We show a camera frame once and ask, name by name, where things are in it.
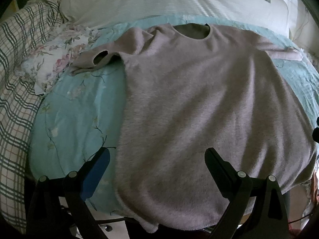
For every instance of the green plaid blanket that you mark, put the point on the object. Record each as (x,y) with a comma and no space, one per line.
(23,31)

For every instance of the white striped bed sheet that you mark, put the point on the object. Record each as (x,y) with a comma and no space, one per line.
(273,15)

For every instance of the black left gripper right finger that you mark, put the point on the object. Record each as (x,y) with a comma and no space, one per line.
(222,172)

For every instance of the teal floral quilt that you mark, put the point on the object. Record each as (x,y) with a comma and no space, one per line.
(84,112)

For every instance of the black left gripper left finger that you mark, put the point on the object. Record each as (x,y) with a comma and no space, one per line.
(92,172)

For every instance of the white floral pillow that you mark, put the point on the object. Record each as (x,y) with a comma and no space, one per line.
(44,65)

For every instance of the mauve knitted sweater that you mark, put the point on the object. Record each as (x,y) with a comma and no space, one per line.
(191,87)

